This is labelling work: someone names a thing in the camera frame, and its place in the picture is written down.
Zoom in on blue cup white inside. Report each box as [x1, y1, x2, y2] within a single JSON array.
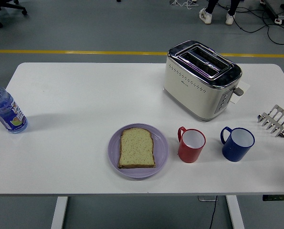
[[220, 126, 255, 162]]

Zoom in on slice of toast bread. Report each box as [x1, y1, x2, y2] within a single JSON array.
[[118, 127, 157, 169]]

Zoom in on red cup white inside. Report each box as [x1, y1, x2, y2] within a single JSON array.
[[177, 126, 207, 164]]

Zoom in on purple round plate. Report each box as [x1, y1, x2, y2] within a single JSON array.
[[108, 123, 169, 179]]

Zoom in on cream and chrome toaster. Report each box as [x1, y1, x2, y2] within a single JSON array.
[[162, 40, 244, 122]]

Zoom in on white table leg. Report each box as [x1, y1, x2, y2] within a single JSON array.
[[51, 197, 69, 229], [225, 195, 245, 229]]

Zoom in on person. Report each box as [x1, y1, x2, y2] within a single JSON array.
[[199, 0, 242, 25]]

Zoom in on clear water bottle blue cap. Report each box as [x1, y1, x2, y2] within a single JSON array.
[[0, 79, 28, 134]]

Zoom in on metal toast rack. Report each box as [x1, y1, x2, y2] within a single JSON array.
[[257, 104, 284, 138]]

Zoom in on black table control panel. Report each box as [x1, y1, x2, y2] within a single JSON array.
[[262, 195, 284, 201]]

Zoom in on grey bracket under table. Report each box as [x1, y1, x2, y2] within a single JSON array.
[[198, 195, 218, 202]]

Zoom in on white floor cables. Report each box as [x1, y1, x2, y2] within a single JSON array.
[[169, 0, 200, 10]]

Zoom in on black cable under table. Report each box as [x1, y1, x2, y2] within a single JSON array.
[[208, 195, 218, 229]]

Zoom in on black floor cable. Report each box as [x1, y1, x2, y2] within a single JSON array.
[[232, 7, 284, 45]]

